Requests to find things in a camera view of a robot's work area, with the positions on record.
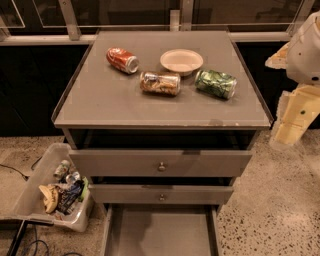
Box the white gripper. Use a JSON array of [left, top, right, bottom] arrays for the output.
[[265, 19, 320, 147]]

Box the orange soda can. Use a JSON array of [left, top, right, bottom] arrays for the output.
[[140, 71, 181, 96]]

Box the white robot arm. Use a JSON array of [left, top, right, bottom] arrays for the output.
[[265, 11, 320, 150]]

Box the green soda can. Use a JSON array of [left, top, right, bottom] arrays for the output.
[[195, 70, 237, 100]]

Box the grey drawer cabinet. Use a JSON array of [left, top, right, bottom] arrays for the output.
[[50, 30, 275, 214]]

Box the red soda can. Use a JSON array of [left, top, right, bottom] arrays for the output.
[[106, 47, 139, 74]]

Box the grey bottom drawer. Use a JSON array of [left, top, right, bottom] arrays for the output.
[[101, 204, 222, 256]]

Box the grey drawer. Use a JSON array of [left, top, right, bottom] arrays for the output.
[[101, 204, 222, 256], [89, 184, 233, 205], [69, 150, 252, 177]]

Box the grey middle drawer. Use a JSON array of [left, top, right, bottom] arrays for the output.
[[89, 184, 233, 205]]

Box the grey top drawer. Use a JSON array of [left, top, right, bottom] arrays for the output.
[[69, 150, 252, 177]]

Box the silver can in bin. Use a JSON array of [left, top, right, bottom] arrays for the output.
[[66, 172, 81, 184]]

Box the small can in bin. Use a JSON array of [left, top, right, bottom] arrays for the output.
[[53, 160, 71, 180]]

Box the white paper bowl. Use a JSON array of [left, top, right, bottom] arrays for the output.
[[160, 49, 203, 76]]

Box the metal window railing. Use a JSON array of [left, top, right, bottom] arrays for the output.
[[0, 0, 319, 46]]

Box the dark snack wrapper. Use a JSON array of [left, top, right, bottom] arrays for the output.
[[57, 181, 84, 215]]

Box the crumpled tan paper bag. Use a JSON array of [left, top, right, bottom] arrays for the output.
[[39, 185, 59, 214]]

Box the clear plastic bin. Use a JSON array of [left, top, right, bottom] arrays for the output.
[[1, 143, 94, 232]]

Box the black floor cable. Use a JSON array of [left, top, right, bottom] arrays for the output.
[[0, 156, 43, 181]]

